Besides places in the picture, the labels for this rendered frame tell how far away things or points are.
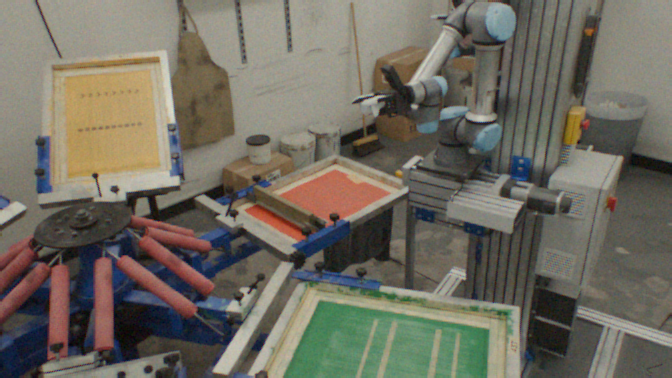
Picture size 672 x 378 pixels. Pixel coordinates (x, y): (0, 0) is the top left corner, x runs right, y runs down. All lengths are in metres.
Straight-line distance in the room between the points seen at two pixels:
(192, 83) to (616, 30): 3.49
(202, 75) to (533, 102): 2.77
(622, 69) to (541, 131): 3.18
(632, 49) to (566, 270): 3.18
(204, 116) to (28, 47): 1.27
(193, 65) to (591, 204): 3.03
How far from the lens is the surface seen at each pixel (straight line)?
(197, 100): 4.52
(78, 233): 2.06
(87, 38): 4.14
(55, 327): 1.93
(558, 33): 2.29
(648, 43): 5.44
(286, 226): 2.55
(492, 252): 2.72
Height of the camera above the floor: 2.28
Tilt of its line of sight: 29 degrees down
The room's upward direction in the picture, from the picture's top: 2 degrees counter-clockwise
